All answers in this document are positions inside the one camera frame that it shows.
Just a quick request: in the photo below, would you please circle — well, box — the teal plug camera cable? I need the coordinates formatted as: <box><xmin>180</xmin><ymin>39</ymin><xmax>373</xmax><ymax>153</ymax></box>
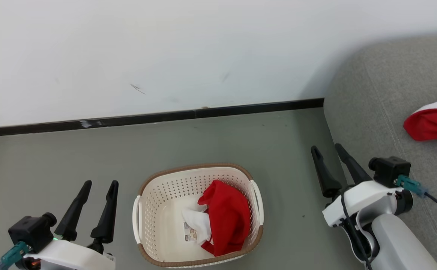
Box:
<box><xmin>0</xmin><ymin>242</ymin><xmax>31</xmax><ymax>270</ymax></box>
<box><xmin>394</xmin><ymin>175</ymin><xmax>437</xmax><ymax>217</ymax></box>

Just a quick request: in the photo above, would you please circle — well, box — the paper basket label sticker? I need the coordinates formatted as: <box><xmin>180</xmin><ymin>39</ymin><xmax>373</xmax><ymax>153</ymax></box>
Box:
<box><xmin>183</xmin><ymin>221</ymin><xmax>198</xmax><ymax>242</ymax></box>

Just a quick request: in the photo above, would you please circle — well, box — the black wall baseboard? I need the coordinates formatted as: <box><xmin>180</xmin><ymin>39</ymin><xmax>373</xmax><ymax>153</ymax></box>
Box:
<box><xmin>0</xmin><ymin>98</ymin><xmax>324</xmax><ymax>138</ymax></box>

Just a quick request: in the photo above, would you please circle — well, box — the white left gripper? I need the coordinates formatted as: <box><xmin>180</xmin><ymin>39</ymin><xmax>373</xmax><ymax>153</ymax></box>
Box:
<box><xmin>23</xmin><ymin>180</ymin><xmax>119</xmax><ymax>270</ymax></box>

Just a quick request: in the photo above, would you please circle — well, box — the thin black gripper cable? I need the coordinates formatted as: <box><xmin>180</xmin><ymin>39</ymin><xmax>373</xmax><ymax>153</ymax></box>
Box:
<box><xmin>339</xmin><ymin>187</ymin><xmax>372</xmax><ymax>270</ymax></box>

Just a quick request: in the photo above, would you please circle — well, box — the red and white garment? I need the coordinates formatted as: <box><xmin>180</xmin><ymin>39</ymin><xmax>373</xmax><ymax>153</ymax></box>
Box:
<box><xmin>182</xmin><ymin>180</ymin><xmax>251</xmax><ymax>257</ymax></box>
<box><xmin>403</xmin><ymin>93</ymin><xmax>437</xmax><ymax>141</ymax></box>

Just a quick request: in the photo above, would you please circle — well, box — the cream perforated laundry basket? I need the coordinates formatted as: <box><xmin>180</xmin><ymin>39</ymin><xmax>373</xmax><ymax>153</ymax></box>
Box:
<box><xmin>132</xmin><ymin>163</ymin><xmax>264</xmax><ymax>268</ymax></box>

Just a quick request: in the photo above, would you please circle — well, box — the grey fabric sofa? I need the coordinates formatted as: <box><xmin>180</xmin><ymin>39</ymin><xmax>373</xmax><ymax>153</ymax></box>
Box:
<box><xmin>323</xmin><ymin>32</ymin><xmax>437</xmax><ymax>270</ymax></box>

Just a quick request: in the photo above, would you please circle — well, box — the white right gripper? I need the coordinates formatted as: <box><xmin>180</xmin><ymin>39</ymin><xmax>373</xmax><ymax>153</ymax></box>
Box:
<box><xmin>311</xmin><ymin>143</ymin><xmax>414</xmax><ymax>228</ymax></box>

